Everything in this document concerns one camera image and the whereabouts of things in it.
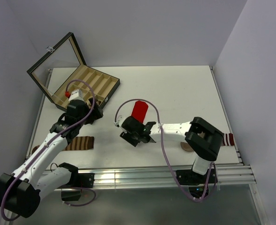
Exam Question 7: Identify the red christmas sock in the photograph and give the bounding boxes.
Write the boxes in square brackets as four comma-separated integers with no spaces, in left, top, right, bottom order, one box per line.
[131,100,149,123]

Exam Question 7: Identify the black compartment display box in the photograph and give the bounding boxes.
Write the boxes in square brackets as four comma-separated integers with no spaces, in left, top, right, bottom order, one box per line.
[27,32,120,111]

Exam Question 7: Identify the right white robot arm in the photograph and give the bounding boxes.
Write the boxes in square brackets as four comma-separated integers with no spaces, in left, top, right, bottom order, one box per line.
[114,116,224,183]

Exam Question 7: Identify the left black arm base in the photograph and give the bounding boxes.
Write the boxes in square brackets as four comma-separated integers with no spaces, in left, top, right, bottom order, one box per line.
[60,172,95,202]

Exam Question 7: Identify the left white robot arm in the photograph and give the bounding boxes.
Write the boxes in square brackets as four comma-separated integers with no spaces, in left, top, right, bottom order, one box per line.
[0,98,103,221]

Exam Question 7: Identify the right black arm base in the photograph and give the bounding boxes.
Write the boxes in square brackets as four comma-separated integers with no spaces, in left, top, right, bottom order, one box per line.
[176,169,218,198]

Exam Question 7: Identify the brown striped sock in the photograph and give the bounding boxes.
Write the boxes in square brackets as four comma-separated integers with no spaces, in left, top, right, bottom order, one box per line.
[31,135,95,157]

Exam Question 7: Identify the tan sock maroon stripes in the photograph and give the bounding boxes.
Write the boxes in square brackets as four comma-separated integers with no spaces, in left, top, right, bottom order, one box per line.
[180,133,235,152]

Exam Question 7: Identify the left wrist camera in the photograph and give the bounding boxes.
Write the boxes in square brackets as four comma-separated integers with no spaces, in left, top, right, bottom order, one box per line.
[68,89,84,102]

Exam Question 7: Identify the aluminium frame rail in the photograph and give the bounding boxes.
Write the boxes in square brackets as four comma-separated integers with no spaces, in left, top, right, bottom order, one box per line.
[10,164,257,192]

